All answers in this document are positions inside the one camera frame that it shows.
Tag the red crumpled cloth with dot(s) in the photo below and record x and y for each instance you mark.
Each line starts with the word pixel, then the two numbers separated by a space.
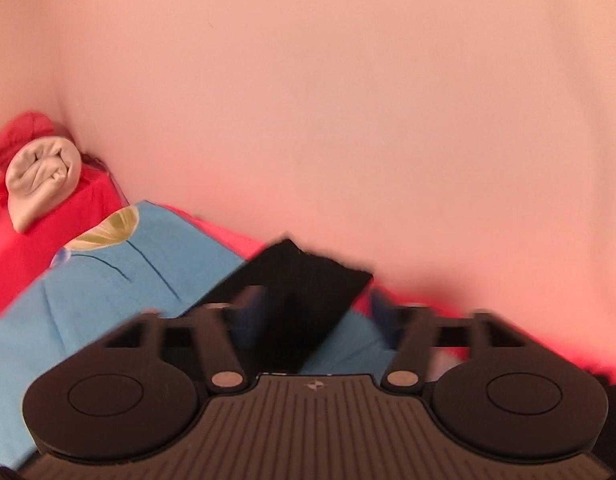
pixel 21 130

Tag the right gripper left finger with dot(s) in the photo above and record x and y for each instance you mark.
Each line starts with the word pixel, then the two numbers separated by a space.
pixel 193 353

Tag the black pants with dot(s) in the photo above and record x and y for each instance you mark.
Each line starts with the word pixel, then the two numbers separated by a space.
pixel 282 304

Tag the blue floral bed sheet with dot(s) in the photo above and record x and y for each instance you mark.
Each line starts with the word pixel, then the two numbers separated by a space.
pixel 166 265

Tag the rolled beige blanket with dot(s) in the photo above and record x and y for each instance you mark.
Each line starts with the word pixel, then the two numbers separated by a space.
pixel 41 175

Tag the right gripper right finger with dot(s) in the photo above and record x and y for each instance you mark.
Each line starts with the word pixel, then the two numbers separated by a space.
pixel 413 332

